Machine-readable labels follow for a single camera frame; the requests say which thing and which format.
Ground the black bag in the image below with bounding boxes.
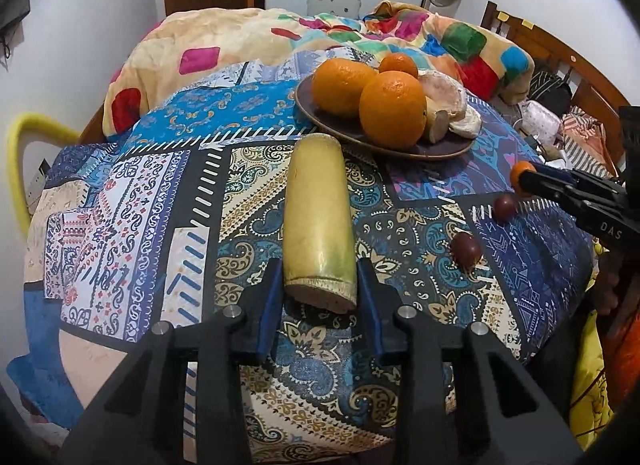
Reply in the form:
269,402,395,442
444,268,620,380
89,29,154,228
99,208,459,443
529,70,573,103

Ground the wooden bed headboard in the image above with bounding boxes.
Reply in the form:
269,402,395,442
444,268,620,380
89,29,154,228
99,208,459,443
480,0,631,176

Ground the small black wall monitor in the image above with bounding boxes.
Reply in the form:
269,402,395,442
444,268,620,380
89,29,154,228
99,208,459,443
0,0,32,33

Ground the small tangerine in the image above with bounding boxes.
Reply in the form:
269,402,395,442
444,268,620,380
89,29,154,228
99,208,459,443
378,52,419,80
510,161,537,198

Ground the striped cloth bag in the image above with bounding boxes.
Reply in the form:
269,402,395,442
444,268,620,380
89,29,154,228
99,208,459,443
562,105,615,172

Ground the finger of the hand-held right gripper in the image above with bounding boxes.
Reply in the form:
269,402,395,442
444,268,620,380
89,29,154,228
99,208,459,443
519,172,603,227
531,163,623,191

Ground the colourful patchwork quilt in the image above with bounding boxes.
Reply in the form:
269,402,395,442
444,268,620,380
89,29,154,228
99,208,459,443
102,0,536,136

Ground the yellow sugarcane piece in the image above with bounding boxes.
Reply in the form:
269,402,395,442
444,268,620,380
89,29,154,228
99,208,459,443
425,109,451,143
282,134,358,313

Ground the person's right hand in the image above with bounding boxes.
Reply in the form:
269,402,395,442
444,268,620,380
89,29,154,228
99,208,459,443
592,251,626,312

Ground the purple plate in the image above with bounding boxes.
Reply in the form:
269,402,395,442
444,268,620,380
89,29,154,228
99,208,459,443
295,72,476,160

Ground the yellow padded chair frame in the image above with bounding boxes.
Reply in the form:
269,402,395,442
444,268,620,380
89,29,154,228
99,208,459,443
5,112,81,236

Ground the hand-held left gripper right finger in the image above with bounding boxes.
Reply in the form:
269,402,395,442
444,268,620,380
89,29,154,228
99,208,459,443
356,258,586,465

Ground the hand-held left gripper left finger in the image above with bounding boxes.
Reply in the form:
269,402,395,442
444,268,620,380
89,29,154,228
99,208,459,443
60,258,286,465

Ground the white wall socket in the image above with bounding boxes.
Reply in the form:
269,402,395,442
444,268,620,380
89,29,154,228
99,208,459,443
27,160,51,203

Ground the yellow printed cloth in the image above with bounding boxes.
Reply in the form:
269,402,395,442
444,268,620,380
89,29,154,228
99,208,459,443
569,312,617,448

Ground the dark red passion fruit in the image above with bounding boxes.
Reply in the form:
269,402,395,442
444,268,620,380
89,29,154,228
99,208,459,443
451,234,483,267
494,194,519,222

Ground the blue patterned blanket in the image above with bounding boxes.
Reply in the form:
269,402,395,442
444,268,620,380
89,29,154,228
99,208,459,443
22,48,596,463

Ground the pink patterned pouch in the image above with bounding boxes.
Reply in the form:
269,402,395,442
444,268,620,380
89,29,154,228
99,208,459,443
520,100,561,146

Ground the large orange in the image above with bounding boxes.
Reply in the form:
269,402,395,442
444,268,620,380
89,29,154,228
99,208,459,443
312,58,378,119
359,71,429,149

